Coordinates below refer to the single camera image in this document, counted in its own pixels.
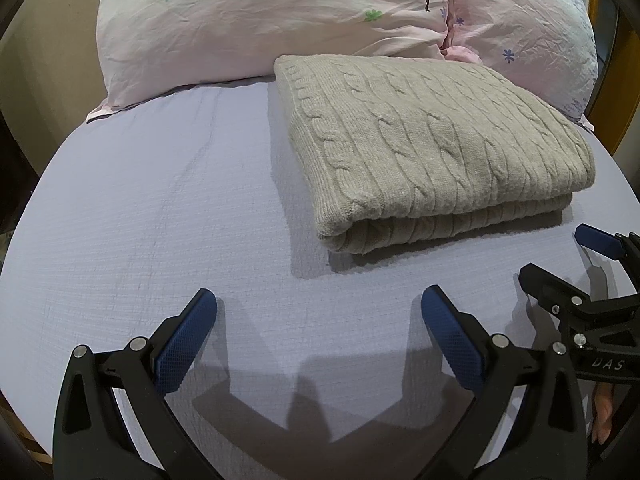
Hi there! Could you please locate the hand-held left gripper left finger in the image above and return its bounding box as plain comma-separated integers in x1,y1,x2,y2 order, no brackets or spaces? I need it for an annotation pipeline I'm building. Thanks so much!
51,288,221,480

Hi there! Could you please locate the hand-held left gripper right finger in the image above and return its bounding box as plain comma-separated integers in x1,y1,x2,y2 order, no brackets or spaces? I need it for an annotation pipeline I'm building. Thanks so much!
415,285,589,480

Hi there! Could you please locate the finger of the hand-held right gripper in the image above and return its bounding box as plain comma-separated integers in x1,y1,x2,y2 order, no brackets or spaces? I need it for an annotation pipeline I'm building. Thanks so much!
518,262,640,333
574,224,640,264

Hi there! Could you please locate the beige cable knit sweater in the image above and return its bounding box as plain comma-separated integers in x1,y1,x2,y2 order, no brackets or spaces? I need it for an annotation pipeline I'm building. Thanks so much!
273,53,597,255

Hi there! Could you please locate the person's right hand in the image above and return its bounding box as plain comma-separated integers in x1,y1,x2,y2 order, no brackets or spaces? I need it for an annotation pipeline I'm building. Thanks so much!
591,384,617,445

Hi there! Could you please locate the lavender bed sheet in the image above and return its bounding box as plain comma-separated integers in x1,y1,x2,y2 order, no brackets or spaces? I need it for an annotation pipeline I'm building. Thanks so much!
0,77,640,480

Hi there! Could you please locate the wooden bed headboard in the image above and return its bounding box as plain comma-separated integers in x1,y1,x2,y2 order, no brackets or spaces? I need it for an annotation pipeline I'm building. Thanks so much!
586,0,640,148

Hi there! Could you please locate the pink floral pillow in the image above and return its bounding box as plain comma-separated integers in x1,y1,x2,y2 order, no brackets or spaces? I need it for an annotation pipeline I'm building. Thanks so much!
440,0,600,132
86,0,455,124

